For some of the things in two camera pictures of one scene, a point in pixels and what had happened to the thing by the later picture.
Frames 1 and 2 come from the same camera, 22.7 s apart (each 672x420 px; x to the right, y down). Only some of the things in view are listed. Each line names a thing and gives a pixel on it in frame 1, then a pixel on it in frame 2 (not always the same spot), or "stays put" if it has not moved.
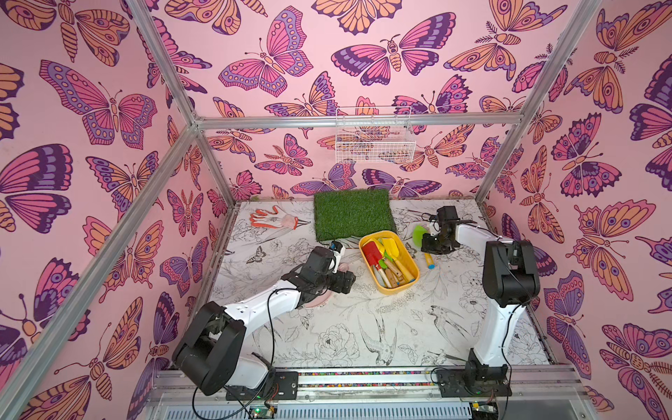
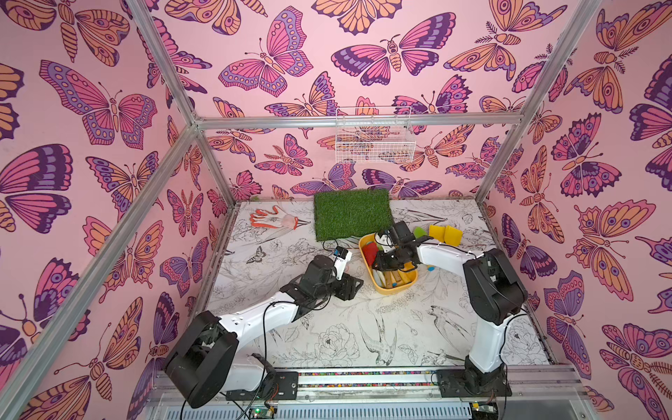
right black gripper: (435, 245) to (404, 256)
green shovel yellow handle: (418, 232) stays put
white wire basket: (374, 135) stays put
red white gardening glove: (273, 220) stays put
